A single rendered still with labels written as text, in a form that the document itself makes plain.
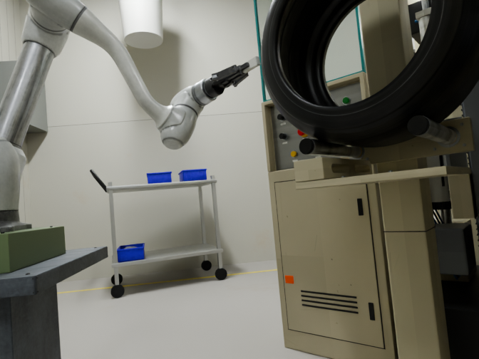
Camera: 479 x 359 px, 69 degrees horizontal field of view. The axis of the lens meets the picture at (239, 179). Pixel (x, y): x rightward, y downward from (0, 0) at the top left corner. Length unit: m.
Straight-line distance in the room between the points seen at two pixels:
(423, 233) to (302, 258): 0.69
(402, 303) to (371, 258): 0.35
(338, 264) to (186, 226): 2.82
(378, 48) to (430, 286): 0.79
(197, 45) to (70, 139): 1.91
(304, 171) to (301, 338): 1.11
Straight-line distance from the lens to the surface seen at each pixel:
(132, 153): 4.39
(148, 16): 4.02
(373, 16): 1.39
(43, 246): 1.15
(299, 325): 1.88
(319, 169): 0.95
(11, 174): 1.17
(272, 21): 1.10
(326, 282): 1.73
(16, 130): 1.40
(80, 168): 4.55
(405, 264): 1.29
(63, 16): 1.39
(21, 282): 0.90
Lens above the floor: 0.77
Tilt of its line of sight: 3 degrees up
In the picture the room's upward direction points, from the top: 5 degrees counter-clockwise
